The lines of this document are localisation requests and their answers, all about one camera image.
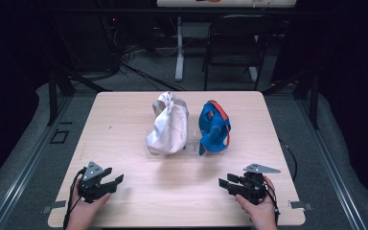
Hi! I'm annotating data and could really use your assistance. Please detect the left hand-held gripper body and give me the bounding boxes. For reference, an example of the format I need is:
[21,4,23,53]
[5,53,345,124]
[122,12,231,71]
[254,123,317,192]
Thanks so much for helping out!
[77,161,117,204]

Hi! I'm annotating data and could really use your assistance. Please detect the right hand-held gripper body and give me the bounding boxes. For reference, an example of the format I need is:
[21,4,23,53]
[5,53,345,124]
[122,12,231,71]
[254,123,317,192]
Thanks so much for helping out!
[235,163,282,206]

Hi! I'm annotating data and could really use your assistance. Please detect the clear acrylic rack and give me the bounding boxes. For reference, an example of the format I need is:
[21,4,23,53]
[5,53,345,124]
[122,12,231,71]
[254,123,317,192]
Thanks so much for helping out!
[145,128,226,157]

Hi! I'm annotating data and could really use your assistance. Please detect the blue and orange cap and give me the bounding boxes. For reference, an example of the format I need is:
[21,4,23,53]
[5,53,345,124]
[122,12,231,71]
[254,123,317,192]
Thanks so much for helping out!
[198,100,232,156]

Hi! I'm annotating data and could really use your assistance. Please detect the white cap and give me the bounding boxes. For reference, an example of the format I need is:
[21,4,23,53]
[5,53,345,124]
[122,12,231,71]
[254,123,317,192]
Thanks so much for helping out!
[145,91,190,156]

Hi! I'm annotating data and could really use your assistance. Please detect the person's left hand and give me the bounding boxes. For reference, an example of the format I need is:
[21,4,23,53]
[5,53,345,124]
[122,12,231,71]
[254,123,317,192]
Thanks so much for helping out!
[65,186,112,230]

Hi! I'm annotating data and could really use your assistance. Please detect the person's right hand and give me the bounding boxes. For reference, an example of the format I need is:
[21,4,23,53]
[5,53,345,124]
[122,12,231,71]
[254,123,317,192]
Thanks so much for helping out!
[235,175,280,230]

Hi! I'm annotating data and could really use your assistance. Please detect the white desk foot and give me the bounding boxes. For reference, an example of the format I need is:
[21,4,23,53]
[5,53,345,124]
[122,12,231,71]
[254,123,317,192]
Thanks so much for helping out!
[248,65,259,83]

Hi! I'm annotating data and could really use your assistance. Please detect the dark equipment with red light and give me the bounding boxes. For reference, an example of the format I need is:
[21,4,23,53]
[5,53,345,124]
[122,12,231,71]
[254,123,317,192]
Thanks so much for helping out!
[100,15,123,75]

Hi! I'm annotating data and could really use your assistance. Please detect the white desk leg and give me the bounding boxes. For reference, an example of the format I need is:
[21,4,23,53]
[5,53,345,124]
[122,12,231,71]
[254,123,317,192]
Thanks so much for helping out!
[174,15,186,82]

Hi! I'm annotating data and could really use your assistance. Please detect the black folding chair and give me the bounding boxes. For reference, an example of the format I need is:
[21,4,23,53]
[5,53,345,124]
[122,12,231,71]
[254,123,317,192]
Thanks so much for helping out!
[202,13,289,92]

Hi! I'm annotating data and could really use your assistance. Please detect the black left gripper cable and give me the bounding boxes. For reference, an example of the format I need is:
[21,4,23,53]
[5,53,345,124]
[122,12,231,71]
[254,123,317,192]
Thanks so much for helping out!
[62,168,88,230]

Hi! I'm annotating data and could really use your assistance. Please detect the grey metal table bracket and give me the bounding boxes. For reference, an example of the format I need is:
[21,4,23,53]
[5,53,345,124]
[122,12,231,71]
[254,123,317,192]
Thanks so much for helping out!
[41,199,68,215]
[288,199,313,212]

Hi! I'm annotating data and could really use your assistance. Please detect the aluminium floor rail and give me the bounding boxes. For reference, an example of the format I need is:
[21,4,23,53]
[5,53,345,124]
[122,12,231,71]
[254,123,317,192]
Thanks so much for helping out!
[0,95,75,230]
[295,95,368,230]

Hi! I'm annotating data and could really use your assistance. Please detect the black frame post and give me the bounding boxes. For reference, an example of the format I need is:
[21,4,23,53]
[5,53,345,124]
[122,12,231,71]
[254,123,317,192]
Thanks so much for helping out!
[46,68,113,127]
[262,68,320,130]

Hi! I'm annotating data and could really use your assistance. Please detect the black floor cables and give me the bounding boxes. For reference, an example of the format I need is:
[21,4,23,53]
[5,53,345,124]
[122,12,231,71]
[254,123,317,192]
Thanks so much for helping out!
[120,61,186,92]

